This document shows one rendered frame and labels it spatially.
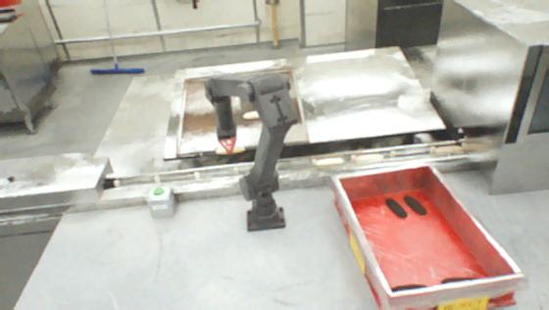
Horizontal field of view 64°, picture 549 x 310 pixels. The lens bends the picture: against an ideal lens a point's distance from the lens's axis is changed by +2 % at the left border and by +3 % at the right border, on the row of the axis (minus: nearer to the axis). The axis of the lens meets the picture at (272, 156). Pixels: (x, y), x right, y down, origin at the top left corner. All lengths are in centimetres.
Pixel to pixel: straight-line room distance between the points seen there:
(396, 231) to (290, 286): 36
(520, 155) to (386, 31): 189
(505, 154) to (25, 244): 160
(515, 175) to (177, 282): 104
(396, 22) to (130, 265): 244
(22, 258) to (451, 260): 143
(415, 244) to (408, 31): 216
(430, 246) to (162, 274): 75
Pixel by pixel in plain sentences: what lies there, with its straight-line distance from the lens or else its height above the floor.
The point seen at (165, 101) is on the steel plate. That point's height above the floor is 82.
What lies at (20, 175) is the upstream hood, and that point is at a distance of 173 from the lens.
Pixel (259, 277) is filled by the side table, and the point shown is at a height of 82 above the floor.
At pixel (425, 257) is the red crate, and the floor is 82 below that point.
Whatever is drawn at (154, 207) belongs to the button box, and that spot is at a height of 87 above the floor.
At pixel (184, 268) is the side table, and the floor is 82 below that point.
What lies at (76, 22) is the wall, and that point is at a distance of 545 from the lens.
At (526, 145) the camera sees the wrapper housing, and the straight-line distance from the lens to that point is 146.
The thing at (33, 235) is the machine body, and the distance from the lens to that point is 173.
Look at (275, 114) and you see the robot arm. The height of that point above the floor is 128.
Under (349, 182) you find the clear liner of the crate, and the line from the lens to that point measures 136.
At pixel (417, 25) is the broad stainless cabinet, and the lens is 324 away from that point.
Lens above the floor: 173
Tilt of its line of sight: 34 degrees down
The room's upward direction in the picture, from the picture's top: 6 degrees counter-clockwise
